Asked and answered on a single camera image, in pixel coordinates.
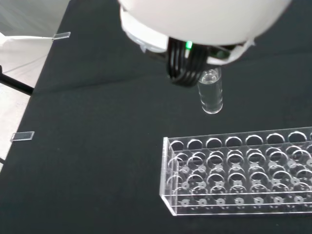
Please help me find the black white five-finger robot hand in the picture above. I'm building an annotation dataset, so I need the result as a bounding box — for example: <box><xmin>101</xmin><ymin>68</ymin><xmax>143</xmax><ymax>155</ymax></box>
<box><xmin>117</xmin><ymin>0</ymin><xmax>293</xmax><ymax>88</ymax></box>

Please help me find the clear acrylic test tube rack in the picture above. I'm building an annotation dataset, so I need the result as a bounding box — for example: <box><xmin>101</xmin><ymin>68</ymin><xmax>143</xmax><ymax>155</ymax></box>
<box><xmin>159</xmin><ymin>126</ymin><xmax>312</xmax><ymax>217</ymax></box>

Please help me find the clear cloth clip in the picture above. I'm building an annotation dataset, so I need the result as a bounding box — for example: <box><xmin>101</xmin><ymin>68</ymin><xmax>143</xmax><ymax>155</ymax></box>
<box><xmin>52</xmin><ymin>31</ymin><xmax>72</xmax><ymax>40</ymax></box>
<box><xmin>11</xmin><ymin>131</ymin><xmax>35</xmax><ymax>142</ymax></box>

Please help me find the black bench cloth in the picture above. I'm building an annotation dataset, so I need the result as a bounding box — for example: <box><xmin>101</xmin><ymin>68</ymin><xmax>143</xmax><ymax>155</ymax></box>
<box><xmin>0</xmin><ymin>0</ymin><xmax>312</xmax><ymax>234</ymax></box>

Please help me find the black tripod leg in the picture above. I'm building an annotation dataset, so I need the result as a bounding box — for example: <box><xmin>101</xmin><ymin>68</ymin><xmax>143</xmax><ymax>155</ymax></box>
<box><xmin>0</xmin><ymin>65</ymin><xmax>34</xmax><ymax>96</ymax></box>

